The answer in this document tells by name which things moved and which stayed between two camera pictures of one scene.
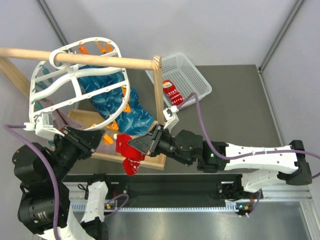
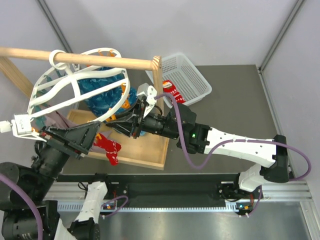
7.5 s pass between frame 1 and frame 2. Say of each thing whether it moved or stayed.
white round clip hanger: moved
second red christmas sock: stayed
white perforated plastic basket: stayed
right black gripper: moved
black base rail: stayed
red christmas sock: moved
